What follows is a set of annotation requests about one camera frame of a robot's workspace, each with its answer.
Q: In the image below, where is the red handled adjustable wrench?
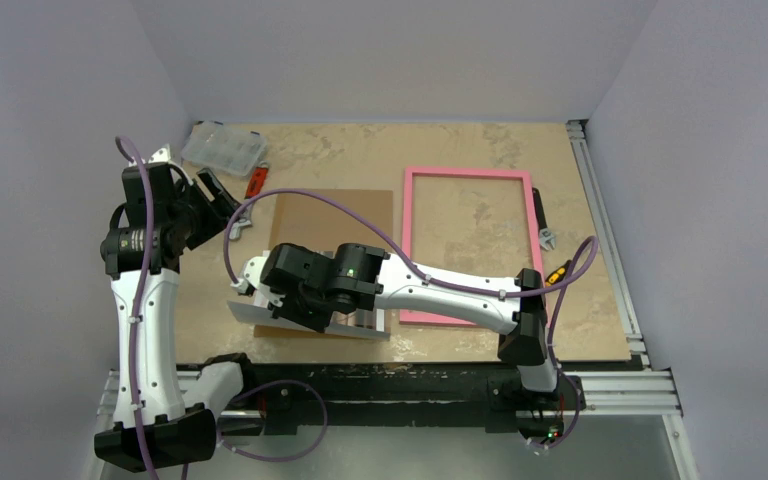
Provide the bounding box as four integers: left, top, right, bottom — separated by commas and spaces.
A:
226, 165, 273, 241

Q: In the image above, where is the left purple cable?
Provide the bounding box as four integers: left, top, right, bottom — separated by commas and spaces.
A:
114, 136, 190, 480

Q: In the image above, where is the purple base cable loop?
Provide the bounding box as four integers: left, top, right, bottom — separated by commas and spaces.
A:
214, 380, 330, 465

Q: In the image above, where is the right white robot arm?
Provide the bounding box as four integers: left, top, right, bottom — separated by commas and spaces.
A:
242, 243, 561, 407

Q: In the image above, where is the clear plastic screw box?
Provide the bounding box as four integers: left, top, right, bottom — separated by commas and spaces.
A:
180, 121, 269, 178

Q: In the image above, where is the printed plant photo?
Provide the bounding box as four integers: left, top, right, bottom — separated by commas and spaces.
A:
228, 301, 390, 341

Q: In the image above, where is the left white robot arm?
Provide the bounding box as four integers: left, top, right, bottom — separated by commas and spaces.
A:
94, 162, 258, 472

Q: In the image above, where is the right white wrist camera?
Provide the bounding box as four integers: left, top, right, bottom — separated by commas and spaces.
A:
231, 255, 272, 297

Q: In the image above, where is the black adjustable wrench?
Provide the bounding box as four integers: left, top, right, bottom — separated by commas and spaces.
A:
532, 187, 556, 251

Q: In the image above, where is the yellow black screwdriver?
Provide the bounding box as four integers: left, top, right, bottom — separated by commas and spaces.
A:
545, 259, 572, 286

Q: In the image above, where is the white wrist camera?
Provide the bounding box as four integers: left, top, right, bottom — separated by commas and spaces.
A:
144, 144, 175, 164
231, 255, 272, 297

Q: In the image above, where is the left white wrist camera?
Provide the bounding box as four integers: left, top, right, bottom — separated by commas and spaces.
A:
144, 144, 175, 164

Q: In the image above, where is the aluminium frame rail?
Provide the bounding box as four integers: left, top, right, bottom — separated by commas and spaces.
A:
95, 119, 685, 419

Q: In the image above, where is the brown frame backing board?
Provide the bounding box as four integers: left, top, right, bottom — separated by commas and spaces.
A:
253, 189, 395, 339

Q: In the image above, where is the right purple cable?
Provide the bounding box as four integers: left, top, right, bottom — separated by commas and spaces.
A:
222, 189, 601, 359

